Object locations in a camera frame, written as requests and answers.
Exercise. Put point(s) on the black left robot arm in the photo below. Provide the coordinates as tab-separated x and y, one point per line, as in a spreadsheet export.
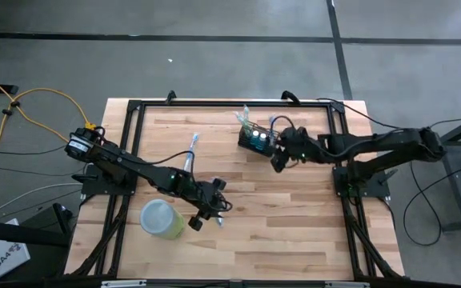
142	168

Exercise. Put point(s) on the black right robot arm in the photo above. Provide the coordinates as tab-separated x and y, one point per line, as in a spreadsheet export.
374	142

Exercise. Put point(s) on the black metal side table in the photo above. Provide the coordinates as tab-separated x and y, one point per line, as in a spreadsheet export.
455	180

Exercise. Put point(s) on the small teal mouthwash bottle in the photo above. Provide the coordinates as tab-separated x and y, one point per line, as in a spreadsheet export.
263	136
255	133

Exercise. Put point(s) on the black aluminium table frame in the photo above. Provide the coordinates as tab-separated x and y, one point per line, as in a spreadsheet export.
214	104

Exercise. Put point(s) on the white metal bracket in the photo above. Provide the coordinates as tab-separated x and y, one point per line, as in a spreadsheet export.
122	284
346	285

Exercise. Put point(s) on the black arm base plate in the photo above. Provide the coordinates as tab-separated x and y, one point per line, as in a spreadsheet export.
94	186
374	190

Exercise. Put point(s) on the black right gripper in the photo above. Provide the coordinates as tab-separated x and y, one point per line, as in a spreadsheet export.
294	146

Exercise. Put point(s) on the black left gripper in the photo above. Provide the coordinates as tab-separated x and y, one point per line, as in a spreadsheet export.
206	198

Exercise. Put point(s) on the green plastic cup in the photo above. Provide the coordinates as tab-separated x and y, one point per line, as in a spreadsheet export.
160	218

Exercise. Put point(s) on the black floor stand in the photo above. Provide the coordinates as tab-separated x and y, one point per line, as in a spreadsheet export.
14	234

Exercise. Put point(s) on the black frame clamp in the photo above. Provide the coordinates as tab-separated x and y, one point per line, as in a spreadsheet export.
171	96
290	96

